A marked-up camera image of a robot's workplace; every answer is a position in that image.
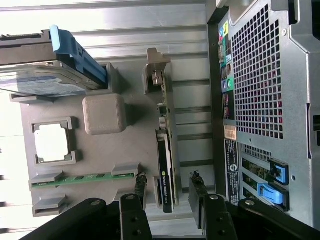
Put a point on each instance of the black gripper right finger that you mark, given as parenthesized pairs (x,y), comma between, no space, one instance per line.
(220,220)

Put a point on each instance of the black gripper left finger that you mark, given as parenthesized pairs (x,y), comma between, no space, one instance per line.
(135,217)

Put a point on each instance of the blue case latch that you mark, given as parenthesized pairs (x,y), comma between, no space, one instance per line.
(266,193)

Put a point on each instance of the green RAM stick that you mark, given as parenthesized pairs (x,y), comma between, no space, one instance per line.
(82,178)

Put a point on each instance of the grey parts rack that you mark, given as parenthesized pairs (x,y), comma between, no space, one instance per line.
(100,155)

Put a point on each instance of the blue card retention clip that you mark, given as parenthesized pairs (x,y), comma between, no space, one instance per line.
(278,172)

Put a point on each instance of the silver CPU chip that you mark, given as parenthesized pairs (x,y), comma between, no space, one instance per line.
(51,142)

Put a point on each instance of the open black PC case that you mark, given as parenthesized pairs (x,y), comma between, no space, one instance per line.
(300,100)

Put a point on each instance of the hard disk in blue caddy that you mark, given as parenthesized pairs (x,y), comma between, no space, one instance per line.
(37,82)

